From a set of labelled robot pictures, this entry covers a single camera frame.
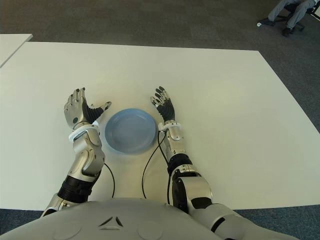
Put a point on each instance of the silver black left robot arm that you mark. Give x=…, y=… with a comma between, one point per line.
x=85, y=155

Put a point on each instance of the blue round plate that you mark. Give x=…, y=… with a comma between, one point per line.
x=130, y=131

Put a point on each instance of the seated person in grey trousers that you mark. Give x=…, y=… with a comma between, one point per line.
x=293, y=12

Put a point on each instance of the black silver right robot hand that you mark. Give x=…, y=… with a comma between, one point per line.
x=166, y=110

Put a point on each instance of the white side table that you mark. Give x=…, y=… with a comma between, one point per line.
x=12, y=45

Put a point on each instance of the black office chair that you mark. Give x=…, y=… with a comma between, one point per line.
x=285, y=18

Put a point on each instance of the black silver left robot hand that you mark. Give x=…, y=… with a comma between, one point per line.
x=80, y=112

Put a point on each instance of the grey robot torso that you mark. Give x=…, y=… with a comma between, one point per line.
x=112, y=220

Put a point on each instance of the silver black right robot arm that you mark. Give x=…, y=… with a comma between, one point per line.
x=190, y=180

